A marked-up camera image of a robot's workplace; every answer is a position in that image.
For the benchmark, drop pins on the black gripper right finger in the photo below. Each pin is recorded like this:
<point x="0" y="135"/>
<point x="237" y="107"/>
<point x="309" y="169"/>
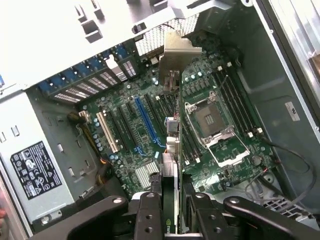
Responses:
<point x="202" y="220"/>

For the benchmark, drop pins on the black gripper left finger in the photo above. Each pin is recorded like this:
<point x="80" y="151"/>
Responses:
<point x="150" y="220"/>

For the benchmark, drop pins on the silver chipset heatsink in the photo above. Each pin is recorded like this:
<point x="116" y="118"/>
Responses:
<point x="146" y="175"/>

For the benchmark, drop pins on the green motherboard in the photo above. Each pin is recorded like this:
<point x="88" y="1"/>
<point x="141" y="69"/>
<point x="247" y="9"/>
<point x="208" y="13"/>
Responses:
<point x="215" y="175"/>

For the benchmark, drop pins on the black RAM slot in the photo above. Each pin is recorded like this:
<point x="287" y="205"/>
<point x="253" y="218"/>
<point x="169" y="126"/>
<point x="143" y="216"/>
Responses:
<point x="186" y="152"/>
<point x="229" y="105"/>
<point x="193" y="147"/>
<point x="235" y="101"/>
<point x="239" y="99"/>
<point x="244" y="97"/>

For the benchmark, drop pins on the round coin battery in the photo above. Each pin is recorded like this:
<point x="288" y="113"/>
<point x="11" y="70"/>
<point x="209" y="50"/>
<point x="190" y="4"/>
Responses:
<point x="256" y="159"/>

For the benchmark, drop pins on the silver disk bay cage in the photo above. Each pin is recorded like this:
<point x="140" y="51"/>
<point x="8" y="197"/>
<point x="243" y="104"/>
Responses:
<point x="282" y="207"/>

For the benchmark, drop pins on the metal socket cover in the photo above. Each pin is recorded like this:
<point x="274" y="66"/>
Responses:
<point x="217" y="138"/>

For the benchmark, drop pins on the black expansion slot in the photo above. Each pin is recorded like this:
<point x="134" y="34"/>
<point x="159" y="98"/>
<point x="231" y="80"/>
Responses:
<point x="128" y="126"/>
<point x="118" y="130"/>
<point x="155" y="113"/>

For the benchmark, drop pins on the white expansion slot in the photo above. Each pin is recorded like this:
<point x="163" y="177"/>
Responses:
<point x="107" y="132"/>

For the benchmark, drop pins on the blue expansion slot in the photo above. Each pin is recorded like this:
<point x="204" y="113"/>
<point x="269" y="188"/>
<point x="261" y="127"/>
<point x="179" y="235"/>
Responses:
<point x="147" y="122"/>

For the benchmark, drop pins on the CPU socket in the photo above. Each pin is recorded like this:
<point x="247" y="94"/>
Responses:
<point x="208" y="120"/>

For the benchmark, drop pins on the silver power supply with label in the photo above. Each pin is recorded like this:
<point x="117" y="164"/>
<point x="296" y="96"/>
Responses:
<point x="50" y="140"/>

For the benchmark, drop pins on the open black PC case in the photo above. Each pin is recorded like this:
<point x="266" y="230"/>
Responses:
<point x="262" y="82"/>

